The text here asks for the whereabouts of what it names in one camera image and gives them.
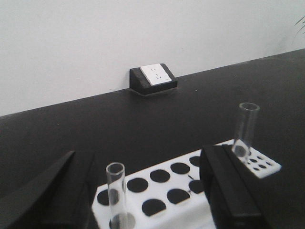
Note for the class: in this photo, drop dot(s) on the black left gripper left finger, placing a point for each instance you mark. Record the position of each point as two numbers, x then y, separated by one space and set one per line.
60 197

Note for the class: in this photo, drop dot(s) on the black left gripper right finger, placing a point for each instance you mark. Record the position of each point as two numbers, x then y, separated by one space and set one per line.
231 204

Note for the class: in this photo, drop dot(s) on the short clear test tube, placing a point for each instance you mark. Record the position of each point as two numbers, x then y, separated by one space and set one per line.
120 217

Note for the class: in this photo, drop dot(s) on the tall clear test tube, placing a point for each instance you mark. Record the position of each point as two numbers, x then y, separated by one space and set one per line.
244 130

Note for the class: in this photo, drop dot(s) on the white test tube rack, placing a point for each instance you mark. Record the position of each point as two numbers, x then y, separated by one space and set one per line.
170 195

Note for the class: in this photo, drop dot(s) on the white socket on black base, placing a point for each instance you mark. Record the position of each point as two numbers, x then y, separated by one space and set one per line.
151 79

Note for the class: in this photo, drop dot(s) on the green potted plant leaves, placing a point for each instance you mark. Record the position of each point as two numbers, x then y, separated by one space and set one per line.
300 27

